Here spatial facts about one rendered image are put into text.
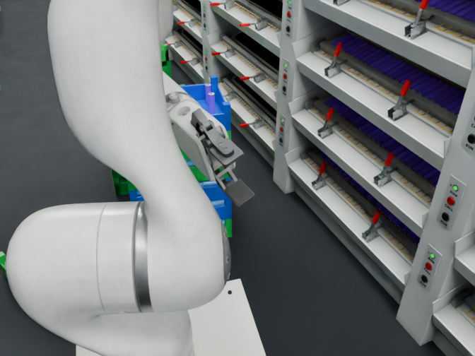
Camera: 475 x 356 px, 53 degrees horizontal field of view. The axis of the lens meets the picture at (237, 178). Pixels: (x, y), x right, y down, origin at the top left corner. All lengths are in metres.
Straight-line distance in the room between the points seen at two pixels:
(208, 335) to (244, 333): 0.07
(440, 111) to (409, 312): 0.52
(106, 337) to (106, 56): 0.31
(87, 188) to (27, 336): 0.64
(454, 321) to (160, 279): 0.90
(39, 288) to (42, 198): 1.35
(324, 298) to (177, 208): 0.99
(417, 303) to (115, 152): 0.99
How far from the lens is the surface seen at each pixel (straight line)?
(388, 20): 1.17
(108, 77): 0.43
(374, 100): 1.24
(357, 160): 1.35
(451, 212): 1.09
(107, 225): 0.49
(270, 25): 1.69
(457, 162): 1.04
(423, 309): 1.29
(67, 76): 0.44
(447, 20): 1.10
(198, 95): 1.46
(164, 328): 0.60
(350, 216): 1.45
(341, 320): 1.36
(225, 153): 0.62
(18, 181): 1.97
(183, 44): 2.66
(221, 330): 0.90
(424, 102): 1.18
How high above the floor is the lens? 1.06
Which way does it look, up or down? 36 degrees down
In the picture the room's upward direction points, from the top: straight up
